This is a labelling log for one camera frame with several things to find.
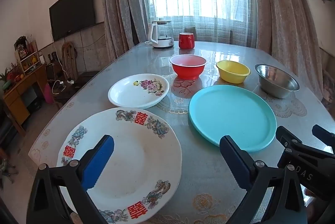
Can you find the teal plate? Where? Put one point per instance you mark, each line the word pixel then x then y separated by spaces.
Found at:
pixel 233 116

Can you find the black flat television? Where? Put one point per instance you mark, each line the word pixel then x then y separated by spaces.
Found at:
pixel 72 10

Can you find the large white floral plate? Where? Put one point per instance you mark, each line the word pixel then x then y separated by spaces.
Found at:
pixel 136 161

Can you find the stainless steel bowl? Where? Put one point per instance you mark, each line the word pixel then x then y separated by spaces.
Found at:
pixel 277 82

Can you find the white plate pink flowers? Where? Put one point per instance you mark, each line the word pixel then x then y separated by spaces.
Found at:
pixel 130 94

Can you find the wooden cabinet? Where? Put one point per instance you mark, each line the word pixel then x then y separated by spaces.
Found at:
pixel 21 98

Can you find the black low table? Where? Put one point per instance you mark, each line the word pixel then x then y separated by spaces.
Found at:
pixel 83 77

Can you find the beige patterned curtain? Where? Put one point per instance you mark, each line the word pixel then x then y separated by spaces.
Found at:
pixel 120 4
pixel 282 17

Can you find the person's right hand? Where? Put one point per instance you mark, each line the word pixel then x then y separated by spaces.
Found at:
pixel 310 192

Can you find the red bowl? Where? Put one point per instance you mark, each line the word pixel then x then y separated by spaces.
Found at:
pixel 187 69

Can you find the small wooden shelf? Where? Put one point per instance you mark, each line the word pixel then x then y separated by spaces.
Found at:
pixel 27 59

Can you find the wooden chair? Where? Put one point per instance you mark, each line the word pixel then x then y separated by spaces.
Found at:
pixel 68 59

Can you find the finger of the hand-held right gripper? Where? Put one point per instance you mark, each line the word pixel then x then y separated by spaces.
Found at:
pixel 288 136
pixel 323 135

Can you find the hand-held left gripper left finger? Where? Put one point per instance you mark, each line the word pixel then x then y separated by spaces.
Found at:
pixel 98 161

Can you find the potted plant red flowers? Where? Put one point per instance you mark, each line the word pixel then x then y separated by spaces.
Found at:
pixel 9 78

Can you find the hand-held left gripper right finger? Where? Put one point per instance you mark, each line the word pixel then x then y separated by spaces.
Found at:
pixel 235 163

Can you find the yellow bowl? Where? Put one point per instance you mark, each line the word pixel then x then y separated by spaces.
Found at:
pixel 233 72

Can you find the white glass kettle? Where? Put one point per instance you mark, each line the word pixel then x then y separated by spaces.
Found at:
pixel 163 35

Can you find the red mug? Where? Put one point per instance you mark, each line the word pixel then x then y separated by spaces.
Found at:
pixel 186 42

